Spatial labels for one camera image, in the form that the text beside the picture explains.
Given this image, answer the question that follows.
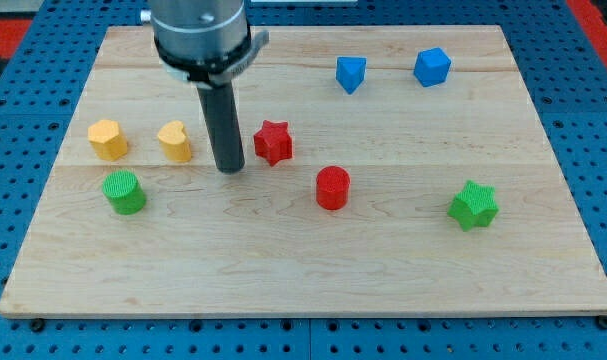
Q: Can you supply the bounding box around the green cylinder block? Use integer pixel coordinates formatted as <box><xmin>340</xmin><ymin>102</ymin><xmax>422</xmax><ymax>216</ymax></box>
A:
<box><xmin>102</xmin><ymin>170</ymin><xmax>147</xmax><ymax>215</ymax></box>

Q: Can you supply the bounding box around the blue triangle block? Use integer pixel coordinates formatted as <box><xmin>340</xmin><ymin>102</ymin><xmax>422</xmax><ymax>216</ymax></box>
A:
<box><xmin>335</xmin><ymin>56</ymin><xmax>367</xmax><ymax>95</ymax></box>

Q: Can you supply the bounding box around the yellow heart block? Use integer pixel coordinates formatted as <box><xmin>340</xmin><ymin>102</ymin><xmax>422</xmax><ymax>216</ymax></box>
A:
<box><xmin>157</xmin><ymin>120</ymin><xmax>192</xmax><ymax>163</ymax></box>

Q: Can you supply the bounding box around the blue cube block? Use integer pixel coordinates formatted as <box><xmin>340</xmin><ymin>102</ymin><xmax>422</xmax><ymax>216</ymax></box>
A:
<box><xmin>413</xmin><ymin>47</ymin><xmax>451</xmax><ymax>87</ymax></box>

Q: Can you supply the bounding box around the red star block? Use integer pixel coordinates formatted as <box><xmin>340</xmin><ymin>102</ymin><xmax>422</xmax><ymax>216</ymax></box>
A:
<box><xmin>253</xmin><ymin>120</ymin><xmax>293</xmax><ymax>166</ymax></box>

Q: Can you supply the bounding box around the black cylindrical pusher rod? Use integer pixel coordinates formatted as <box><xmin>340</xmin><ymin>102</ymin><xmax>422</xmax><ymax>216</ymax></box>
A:
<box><xmin>197</xmin><ymin>83</ymin><xmax>245</xmax><ymax>174</ymax></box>

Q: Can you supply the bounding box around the red cylinder block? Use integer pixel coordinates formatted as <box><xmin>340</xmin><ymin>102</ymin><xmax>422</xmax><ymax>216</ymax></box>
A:
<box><xmin>316</xmin><ymin>166</ymin><xmax>351</xmax><ymax>210</ymax></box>

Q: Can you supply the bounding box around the wooden board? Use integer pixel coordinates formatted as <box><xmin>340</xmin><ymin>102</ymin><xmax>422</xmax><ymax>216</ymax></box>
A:
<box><xmin>0</xmin><ymin>25</ymin><xmax>607</xmax><ymax>319</ymax></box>

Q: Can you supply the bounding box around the green star block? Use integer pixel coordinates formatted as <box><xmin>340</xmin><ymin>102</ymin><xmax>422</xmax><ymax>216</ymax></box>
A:
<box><xmin>447</xmin><ymin>180</ymin><xmax>499</xmax><ymax>231</ymax></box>

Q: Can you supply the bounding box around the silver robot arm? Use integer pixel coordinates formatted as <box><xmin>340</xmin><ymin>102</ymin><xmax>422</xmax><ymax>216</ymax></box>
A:
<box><xmin>148</xmin><ymin>0</ymin><xmax>269</xmax><ymax>88</ymax></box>

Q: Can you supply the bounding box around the yellow hexagon block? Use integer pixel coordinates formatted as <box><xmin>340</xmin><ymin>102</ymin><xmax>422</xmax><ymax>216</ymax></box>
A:
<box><xmin>87</xmin><ymin>119</ymin><xmax>128</xmax><ymax>161</ymax></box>

